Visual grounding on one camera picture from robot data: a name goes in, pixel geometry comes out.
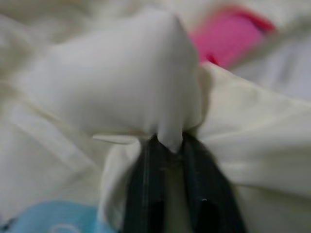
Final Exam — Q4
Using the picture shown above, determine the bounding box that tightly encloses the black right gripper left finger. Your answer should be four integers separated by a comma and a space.
121, 134, 181, 233

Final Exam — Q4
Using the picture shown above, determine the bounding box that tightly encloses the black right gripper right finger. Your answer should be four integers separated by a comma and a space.
182, 135, 246, 233

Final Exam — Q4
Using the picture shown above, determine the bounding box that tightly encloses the cream cartoon print blanket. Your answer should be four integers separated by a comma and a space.
0, 0, 311, 233

